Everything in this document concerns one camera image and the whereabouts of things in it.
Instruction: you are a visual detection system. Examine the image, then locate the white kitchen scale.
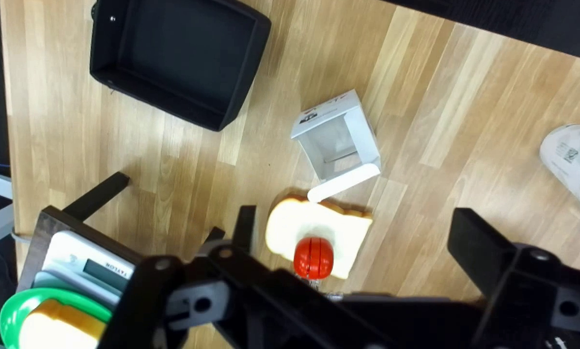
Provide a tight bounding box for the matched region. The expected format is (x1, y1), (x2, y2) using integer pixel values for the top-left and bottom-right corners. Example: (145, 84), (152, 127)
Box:
(32, 230), (141, 307)

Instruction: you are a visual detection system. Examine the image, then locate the black square tray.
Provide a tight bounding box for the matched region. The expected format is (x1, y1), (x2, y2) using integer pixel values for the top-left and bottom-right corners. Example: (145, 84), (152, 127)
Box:
(90, 0), (272, 132)

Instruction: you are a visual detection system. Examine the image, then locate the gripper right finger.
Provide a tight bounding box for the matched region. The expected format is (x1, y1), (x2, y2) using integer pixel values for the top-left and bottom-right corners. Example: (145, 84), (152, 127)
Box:
(447, 208), (580, 349)

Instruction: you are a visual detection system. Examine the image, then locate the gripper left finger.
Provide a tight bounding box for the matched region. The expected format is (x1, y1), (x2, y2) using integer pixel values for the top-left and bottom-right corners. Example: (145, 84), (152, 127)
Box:
(97, 206), (363, 349)

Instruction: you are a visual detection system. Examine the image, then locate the toy bread slice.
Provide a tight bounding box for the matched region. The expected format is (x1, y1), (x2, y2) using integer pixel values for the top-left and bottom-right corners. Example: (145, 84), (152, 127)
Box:
(18, 299), (108, 349)
(265, 194), (373, 280)

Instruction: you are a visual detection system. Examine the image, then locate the green plate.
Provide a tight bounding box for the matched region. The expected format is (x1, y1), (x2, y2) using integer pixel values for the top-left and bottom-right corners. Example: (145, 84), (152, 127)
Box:
(0, 288), (113, 349)

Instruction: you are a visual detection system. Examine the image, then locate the white open cardboard box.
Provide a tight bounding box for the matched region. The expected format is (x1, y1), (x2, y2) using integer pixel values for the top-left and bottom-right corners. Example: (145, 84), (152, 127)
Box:
(291, 89), (382, 203)

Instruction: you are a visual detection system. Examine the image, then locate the white plastic container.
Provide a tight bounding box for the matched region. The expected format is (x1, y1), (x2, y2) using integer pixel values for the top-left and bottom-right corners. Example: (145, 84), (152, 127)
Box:
(539, 124), (580, 234)

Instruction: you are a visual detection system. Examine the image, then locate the dark brown wooden stand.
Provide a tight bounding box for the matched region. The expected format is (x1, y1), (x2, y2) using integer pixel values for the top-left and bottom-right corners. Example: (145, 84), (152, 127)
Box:
(16, 172), (145, 292)

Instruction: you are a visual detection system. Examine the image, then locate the red toy tomato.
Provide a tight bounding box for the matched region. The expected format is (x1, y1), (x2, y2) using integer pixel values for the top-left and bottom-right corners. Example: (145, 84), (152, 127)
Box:
(293, 237), (335, 280)

